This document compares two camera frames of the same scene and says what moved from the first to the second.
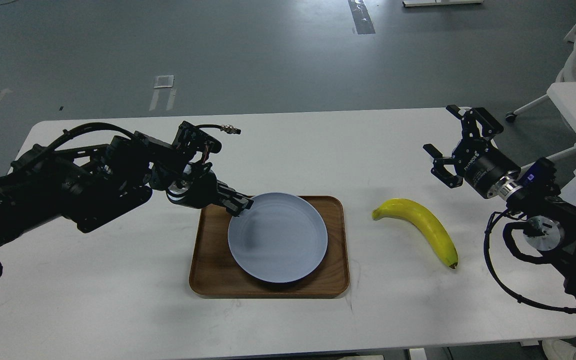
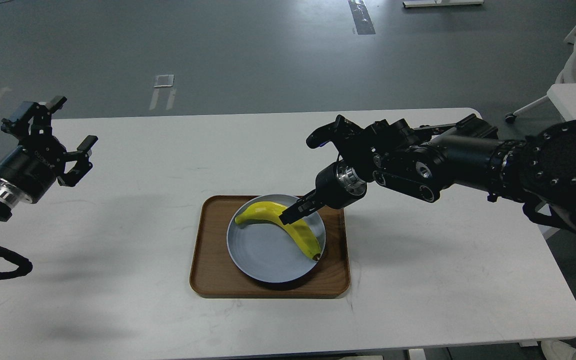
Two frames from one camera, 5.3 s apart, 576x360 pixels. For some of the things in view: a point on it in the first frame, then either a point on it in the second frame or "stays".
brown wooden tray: [215, 274] stays
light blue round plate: [282, 238] stays
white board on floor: [417, 3] stays
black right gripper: [477, 162] -> [337, 185]
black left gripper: [199, 190] -> [25, 175]
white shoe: [559, 349] stays
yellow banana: [425, 220] -> [269, 212]
